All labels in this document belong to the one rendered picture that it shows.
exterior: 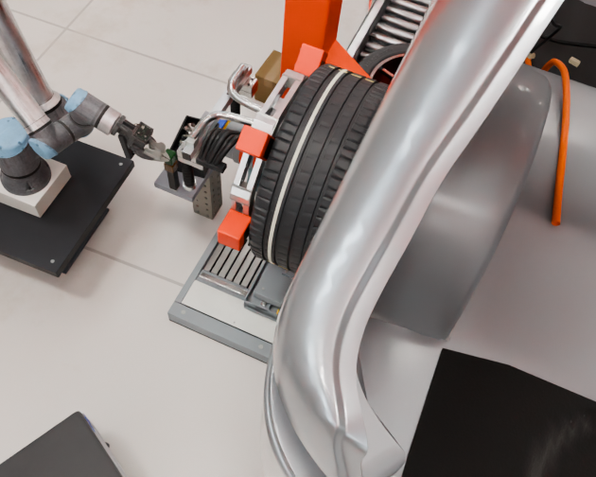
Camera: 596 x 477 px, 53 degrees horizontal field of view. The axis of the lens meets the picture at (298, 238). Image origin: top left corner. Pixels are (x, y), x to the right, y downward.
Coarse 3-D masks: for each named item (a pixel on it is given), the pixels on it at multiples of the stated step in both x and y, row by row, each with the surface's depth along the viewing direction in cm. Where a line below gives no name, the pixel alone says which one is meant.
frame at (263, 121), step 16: (288, 80) 178; (304, 80) 178; (272, 96) 173; (288, 96) 173; (256, 128) 168; (272, 128) 167; (256, 160) 170; (240, 176) 172; (256, 176) 171; (240, 192) 172; (240, 208) 184
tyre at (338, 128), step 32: (320, 96) 166; (352, 96) 167; (288, 128) 162; (320, 128) 162; (352, 128) 162; (288, 160) 162; (320, 160) 161; (256, 192) 168; (288, 192) 163; (320, 192) 161; (256, 224) 171; (288, 224) 167; (256, 256) 191; (288, 256) 178
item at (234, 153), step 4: (228, 124) 193; (232, 124) 193; (236, 124) 193; (240, 124) 194; (228, 128) 192; (232, 128) 192; (236, 128) 192; (240, 128) 192; (236, 144) 191; (232, 148) 192; (228, 152) 194; (232, 152) 194; (236, 152) 192; (240, 152) 192; (228, 156) 196; (232, 156) 195; (236, 156) 193; (240, 156) 192; (236, 160) 195; (240, 160) 194; (252, 160) 192; (252, 164) 193; (252, 168) 196
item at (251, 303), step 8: (264, 264) 252; (256, 280) 250; (248, 296) 246; (248, 304) 244; (256, 304) 243; (264, 304) 241; (256, 312) 248; (264, 312) 245; (272, 312) 241; (272, 320) 247
